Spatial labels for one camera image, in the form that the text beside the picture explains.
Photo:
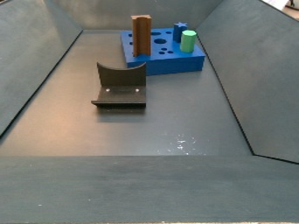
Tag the brown tall grooved block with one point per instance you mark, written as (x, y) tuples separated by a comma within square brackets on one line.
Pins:
[(141, 24)]

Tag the dark blue star peg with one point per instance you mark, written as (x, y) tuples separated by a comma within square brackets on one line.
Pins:
[(178, 27)]

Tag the green hexagonal peg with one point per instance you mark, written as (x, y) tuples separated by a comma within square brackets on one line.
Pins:
[(188, 37)]

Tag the black curved regrasp stand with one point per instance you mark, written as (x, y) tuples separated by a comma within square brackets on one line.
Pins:
[(121, 86)]

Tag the blue foam fixture block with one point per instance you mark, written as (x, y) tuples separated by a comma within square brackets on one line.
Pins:
[(166, 59)]

